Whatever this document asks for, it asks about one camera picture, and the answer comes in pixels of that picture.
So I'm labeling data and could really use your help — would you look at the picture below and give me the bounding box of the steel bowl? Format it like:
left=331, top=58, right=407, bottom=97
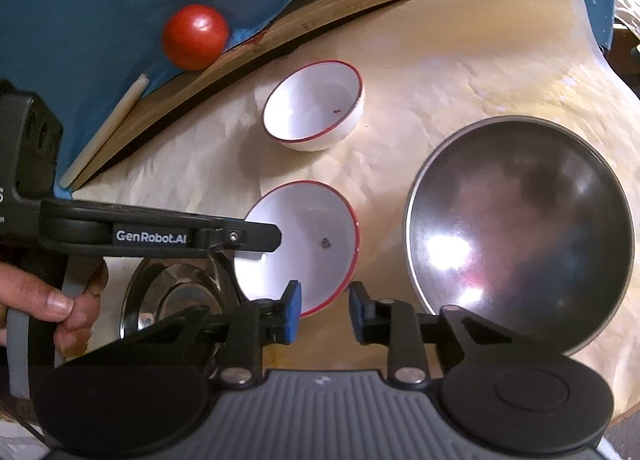
left=120, top=256, right=246, bottom=381

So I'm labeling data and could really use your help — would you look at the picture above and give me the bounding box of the wooden desk shelf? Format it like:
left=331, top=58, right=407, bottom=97
left=70, top=0, right=531, bottom=191

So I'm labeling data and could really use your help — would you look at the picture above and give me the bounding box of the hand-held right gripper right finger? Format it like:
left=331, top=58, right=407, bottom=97
left=348, top=281, right=566, bottom=387

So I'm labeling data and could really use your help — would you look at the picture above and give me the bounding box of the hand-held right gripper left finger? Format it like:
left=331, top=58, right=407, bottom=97
left=65, top=280, right=303, bottom=387

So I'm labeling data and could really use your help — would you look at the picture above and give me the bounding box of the floral bed blanket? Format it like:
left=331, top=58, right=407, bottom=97
left=612, top=0, right=640, bottom=71

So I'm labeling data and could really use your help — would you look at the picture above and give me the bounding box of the plain white red-rimmed bowl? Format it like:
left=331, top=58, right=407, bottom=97
left=261, top=61, right=366, bottom=153

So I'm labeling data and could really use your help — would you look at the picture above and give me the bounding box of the floral white red-rimmed bowl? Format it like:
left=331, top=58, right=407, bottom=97
left=233, top=181, right=362, bottom=318

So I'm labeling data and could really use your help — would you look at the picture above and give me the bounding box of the large steel plate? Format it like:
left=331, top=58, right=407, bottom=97
left=404, top=115, right=637, bottom=357

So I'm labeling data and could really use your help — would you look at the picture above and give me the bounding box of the red tomato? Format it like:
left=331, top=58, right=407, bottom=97
left=161, top=4, right=231, bottom=72

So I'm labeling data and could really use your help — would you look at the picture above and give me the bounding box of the white rolling pin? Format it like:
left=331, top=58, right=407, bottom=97
left=59, top=74, right=151, bottom=188

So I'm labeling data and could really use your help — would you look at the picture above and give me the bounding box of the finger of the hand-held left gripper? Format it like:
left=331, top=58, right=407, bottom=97
left=192, top=215, right=282, bottom=259

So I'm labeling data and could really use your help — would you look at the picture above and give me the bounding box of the light blue cloth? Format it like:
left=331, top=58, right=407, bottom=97
left=0, top=0, right=471, bottom=181

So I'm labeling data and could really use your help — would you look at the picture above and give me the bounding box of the person's left hand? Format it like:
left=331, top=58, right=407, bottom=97
left=0, top=260, right=110, bottom=358

